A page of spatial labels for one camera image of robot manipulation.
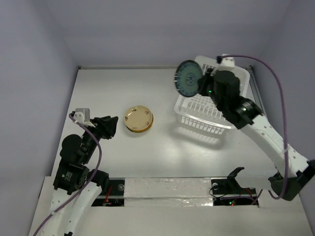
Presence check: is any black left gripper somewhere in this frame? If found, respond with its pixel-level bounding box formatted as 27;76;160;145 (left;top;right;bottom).
82;115;118;162

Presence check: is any dark grey-green plate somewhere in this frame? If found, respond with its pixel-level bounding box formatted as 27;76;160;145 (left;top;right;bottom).
174;60;203;97

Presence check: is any orange plate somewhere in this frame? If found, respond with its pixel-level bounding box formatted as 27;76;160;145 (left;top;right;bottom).
127;116;154;133

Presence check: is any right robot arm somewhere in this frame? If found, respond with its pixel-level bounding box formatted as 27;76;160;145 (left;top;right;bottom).
198;68;315;201

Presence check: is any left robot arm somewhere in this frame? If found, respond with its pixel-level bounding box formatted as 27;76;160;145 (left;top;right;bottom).
33;108;119;236

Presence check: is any white plastic dish rack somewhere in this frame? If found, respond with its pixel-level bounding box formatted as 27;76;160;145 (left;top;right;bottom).
174;56;250;135

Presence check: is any white foil-taped front bar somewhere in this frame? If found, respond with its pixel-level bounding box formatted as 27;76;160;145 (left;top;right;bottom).
124;177;213;207

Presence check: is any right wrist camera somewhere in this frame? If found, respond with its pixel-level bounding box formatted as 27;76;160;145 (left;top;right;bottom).
215;54;235;71

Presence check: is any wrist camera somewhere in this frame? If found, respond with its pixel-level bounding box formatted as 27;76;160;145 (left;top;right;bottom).
69;108;93;126
215;54;235;71

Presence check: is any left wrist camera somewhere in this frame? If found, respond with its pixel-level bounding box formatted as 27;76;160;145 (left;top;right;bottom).
69;108;93;126

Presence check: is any metal rail at right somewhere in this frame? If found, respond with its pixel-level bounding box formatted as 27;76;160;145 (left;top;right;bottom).
247;66;266;113

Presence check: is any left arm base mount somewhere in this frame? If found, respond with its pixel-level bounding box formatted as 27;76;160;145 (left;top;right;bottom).
92;178;125;207

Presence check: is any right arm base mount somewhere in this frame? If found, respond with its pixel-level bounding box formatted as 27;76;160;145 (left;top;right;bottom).
209;167;258;207

